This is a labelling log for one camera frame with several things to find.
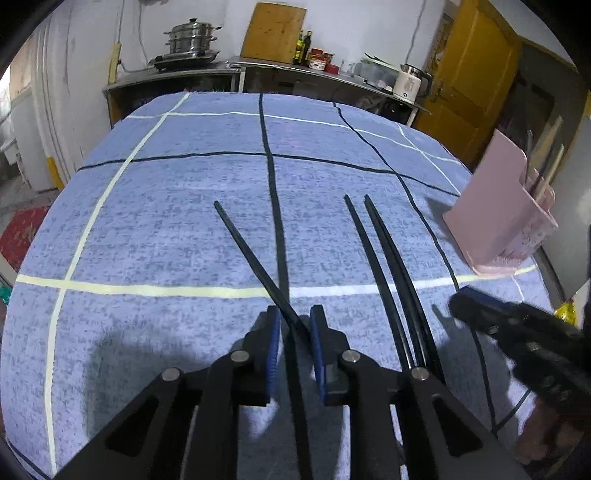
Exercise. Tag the wooden cutting board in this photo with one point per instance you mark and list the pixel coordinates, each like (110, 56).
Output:
(274, 32)

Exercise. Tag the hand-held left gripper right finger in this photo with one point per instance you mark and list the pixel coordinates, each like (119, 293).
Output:
(318, 350)

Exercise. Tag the steel kitchen counter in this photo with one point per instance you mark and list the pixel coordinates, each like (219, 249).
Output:
(258, 74)

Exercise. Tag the clear plastic storage box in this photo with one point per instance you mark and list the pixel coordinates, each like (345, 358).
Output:
(376, 71)

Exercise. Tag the dark oil bottles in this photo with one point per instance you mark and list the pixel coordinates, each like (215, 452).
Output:
(302, 48)

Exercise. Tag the silver refrigerator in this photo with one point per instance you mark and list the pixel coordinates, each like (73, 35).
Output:
(572, 207)

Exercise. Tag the white electric kettle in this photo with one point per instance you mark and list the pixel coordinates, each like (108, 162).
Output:
(408, 85)

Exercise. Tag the steel steamer pot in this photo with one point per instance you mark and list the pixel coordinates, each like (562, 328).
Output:
(191, 34)

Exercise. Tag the yellow corner guard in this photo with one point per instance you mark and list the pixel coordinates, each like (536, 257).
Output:
(54, 173)

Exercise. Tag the person's right hand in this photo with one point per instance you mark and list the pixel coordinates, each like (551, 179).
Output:
(542, 434)

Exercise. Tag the blue checked tablecloth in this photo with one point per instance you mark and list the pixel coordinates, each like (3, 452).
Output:
(161, 221)

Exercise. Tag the red food containers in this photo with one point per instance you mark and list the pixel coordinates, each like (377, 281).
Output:
(323, 60)

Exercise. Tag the yellow wooden door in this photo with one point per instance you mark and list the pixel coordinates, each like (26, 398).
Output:
(475, 69)

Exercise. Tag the white washing machine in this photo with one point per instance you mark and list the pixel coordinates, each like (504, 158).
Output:
(27, 138)

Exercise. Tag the clear glass cup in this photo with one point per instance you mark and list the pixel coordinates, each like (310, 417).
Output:
(346, 67)

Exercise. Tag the steel gas stove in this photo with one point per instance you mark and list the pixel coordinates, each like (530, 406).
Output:
(184, 59)

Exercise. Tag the red patterned rug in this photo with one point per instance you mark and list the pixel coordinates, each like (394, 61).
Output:
(21, 235)

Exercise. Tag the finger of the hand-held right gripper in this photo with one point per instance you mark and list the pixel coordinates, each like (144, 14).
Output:
(498, 299)
(475, 316)

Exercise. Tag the pink plastic utensil holder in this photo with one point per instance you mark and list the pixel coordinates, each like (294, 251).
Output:
(498, 221)

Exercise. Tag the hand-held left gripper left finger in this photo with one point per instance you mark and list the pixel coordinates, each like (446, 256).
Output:
(273, 350)

